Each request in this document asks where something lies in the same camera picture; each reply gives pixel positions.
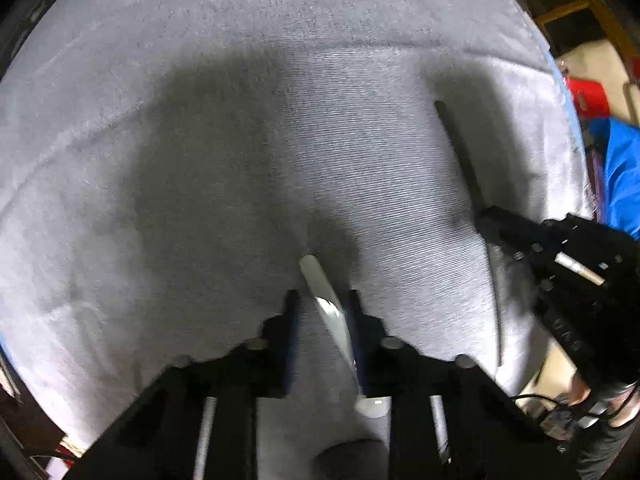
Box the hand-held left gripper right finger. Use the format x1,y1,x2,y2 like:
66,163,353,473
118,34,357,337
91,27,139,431
347,288,576,480

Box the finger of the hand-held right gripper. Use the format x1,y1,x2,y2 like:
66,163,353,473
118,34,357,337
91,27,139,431
476,205,548,261

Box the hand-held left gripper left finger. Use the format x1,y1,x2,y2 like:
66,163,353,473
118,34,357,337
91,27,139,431
65,288,304,480

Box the white plastic spoon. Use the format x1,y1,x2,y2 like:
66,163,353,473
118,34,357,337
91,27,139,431
298,254,392,419

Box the dark wooden chopstick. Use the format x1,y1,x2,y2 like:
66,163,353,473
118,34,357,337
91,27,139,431
433,100,507,369

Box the black metal utensil holder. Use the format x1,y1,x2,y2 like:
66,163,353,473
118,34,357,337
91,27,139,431
312,438,392,480

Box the person's right hand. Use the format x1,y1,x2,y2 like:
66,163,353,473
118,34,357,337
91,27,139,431
570,374,640,429

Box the light blue under cloth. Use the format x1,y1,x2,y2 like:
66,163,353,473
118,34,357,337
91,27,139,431
547,52,585,153

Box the red plastic stool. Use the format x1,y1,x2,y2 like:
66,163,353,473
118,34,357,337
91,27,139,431
567,77,612,119

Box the grey tablecloth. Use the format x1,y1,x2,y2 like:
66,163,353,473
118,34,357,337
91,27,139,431
0,0,596,480

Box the yellow wooden frame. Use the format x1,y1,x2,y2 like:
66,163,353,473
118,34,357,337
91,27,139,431
534,0,632,63

